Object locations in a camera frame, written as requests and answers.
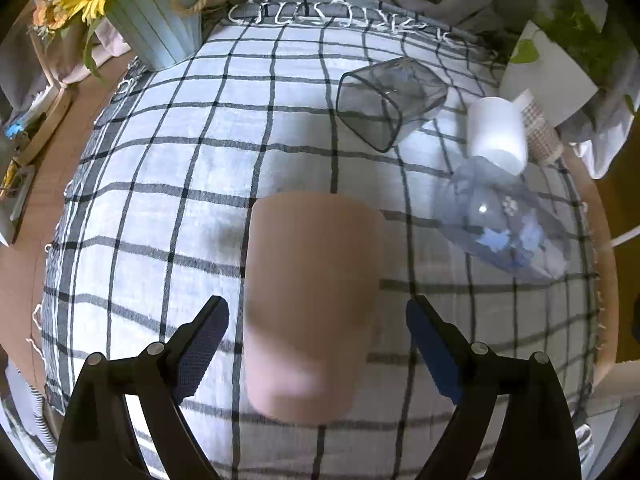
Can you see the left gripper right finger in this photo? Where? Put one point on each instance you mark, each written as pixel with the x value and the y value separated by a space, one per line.
pixel 537 437

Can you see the green potted plant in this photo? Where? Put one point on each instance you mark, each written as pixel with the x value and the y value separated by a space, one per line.
pixel 598 50

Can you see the black white checkered cloth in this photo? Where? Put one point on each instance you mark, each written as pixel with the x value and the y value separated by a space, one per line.
pixel 155 217

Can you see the white plastic cup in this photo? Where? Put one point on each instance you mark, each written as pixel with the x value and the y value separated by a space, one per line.
pixel 495 130

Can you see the grey transparent square cup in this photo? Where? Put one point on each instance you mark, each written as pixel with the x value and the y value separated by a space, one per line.
pixel 385 102

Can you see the clear blue patterned cup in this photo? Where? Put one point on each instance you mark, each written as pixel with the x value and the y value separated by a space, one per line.
pixel 494 216

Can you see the white plant pot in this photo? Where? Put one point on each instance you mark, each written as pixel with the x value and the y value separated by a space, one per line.
pixel 555 80

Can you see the pink plastic cup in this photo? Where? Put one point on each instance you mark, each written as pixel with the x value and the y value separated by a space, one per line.
pixel 311 293

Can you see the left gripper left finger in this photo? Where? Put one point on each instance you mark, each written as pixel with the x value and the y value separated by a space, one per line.
pixel 98 439

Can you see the light blue ribbed vase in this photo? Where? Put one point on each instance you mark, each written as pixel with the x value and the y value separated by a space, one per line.
pixel 159 34

